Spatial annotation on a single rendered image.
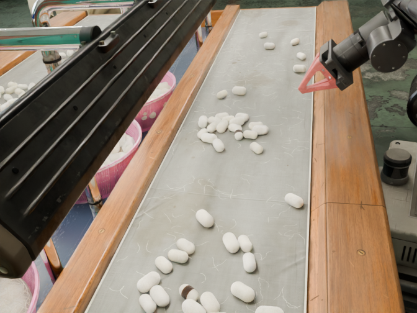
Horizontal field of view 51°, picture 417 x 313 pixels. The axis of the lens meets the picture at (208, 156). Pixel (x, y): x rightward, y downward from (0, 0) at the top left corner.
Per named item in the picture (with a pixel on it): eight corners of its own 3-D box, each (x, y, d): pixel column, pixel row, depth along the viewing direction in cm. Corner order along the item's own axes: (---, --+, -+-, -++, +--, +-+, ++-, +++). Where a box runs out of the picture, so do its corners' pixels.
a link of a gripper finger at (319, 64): (287, 84, 84) (327, 53, 79) (290, 69, 90) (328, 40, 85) (310, 108, 86) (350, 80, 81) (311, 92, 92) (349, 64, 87)
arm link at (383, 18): (404, 24, 79) (385, 1, 77) (411, 40, 73) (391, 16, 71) (370, 48, 82) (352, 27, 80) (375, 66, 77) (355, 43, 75)
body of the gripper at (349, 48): (322, 64, 78) (358, 37, 74) (323, 43, 86) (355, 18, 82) (344, 90, 80) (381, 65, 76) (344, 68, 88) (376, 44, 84)
